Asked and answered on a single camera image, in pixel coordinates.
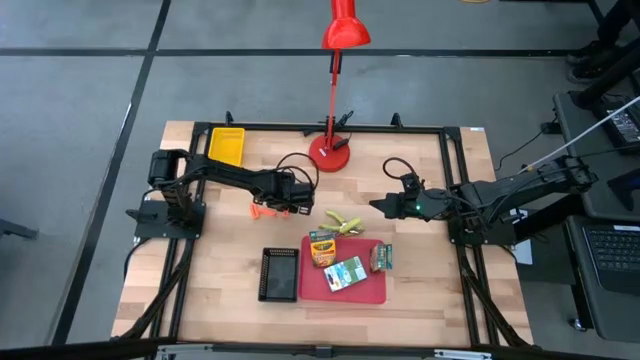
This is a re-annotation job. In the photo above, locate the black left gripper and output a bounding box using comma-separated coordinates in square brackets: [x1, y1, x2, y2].
[259, 170, 317, 217]

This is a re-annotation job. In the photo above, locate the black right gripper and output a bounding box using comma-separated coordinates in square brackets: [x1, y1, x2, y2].
[368, 172, 454, 222]

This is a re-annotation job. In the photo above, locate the yellow and orange crayon box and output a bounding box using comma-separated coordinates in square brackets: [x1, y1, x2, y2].
[308, 229, 337, 269]

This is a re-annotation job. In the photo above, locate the crayon box with blue print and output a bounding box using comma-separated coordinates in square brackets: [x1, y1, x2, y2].
[322, 255, 369, 293]

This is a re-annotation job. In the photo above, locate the black mesh tray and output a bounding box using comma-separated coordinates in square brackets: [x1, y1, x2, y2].
[258, 246, 301, 303]

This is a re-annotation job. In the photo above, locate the red plastic tray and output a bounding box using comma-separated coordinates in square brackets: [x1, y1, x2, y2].
[298, 235, 388, 305]

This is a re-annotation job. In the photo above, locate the yellow plastic bin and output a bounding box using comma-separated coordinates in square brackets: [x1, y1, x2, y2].
[207, 127, 247, 168]

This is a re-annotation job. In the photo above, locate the black and silver crossbar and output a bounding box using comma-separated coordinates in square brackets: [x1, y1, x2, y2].
[0, 338, 640, 360]

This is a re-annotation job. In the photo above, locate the red desk lamp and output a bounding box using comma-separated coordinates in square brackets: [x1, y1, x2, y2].
[308, 0, 372, 174]

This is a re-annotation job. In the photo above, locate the white rod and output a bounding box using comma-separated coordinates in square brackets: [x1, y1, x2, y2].
[517, 95, 640, 174]

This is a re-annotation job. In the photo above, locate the black laptop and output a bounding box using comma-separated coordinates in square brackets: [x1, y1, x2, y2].
[581, 223, 640, 296]

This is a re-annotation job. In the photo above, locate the person's shoe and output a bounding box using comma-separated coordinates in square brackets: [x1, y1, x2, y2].
[568, 62, 609, 84]
[566, 40, 609, 64]

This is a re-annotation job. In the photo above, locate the black power adapter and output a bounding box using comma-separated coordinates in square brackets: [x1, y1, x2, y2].
[593, 94, 640, 149]

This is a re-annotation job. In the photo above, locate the dark grey laptop desk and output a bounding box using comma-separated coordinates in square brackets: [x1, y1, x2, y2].
[563, 214, 640, 344]

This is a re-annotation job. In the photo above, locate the dark furniture leg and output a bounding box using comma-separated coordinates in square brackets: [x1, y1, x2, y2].
[0, 218, 39, 240]

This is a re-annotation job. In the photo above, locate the person's leg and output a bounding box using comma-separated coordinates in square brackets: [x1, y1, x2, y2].
[597, 0, 640, 46]

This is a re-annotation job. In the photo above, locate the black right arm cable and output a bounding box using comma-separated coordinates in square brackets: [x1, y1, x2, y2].
[382, 156, 419, 181]

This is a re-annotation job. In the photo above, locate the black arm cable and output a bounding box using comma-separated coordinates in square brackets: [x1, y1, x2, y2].
[382, 156, 419, 181]
[275, 152, 320, 192]

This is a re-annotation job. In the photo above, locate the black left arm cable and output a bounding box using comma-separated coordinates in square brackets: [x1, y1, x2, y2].
[275, 152, 320, 192]

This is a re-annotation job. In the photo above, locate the black aluminium table frame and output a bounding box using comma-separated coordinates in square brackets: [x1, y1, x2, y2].
[112, 119, 536, 351]

